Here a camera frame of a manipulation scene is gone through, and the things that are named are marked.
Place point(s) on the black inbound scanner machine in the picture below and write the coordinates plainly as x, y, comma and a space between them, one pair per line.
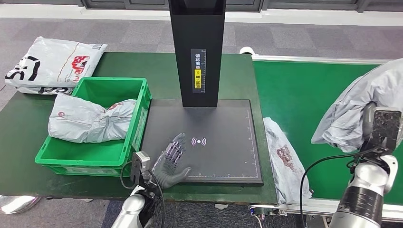
226, 157

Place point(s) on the grey parcel with round logo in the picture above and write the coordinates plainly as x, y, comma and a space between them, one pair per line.
82, 122

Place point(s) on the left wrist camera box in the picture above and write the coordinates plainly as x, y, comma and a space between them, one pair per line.
140, 165

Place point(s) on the green plastic crate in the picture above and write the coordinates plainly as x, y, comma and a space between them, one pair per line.
82, 154

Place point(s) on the green conveyor belt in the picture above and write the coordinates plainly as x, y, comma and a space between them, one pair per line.
299, 94

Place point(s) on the white parcel with black print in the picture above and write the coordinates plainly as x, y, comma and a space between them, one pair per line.
50, 59

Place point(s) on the plain grey parcel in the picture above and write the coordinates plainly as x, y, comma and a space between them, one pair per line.
346, 116

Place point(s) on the flat white parcel underneath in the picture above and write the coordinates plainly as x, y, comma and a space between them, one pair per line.
44, 90

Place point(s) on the white conveyor roller end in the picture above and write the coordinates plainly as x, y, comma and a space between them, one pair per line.
247, 51

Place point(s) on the black yellow label sticker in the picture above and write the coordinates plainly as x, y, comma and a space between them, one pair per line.
198, 70

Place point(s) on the white table foot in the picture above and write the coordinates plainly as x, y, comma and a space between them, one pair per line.
85, 200
221, 207

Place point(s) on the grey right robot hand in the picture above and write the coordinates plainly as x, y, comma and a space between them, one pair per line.
365, 122

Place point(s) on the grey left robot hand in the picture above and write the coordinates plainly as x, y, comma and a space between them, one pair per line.
167, 173

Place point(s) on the dark green table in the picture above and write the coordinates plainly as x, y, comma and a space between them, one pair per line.
19, 132

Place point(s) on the grey parcel with red print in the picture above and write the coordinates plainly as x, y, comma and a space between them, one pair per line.
283, 170

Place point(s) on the chrome round base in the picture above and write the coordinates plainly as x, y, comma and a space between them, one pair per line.
15, 203

